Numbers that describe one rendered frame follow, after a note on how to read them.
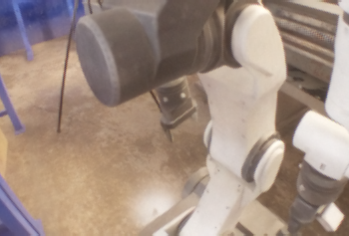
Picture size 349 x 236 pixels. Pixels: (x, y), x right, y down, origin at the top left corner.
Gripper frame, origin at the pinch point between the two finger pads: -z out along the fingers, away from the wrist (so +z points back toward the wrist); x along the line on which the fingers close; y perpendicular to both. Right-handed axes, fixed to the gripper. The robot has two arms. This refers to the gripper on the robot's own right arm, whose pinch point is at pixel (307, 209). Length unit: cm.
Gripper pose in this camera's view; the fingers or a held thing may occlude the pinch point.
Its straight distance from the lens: 62.3
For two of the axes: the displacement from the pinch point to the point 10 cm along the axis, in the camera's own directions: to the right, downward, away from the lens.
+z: -2.1, -7.1, -6.8
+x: 7.5, -5.6, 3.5
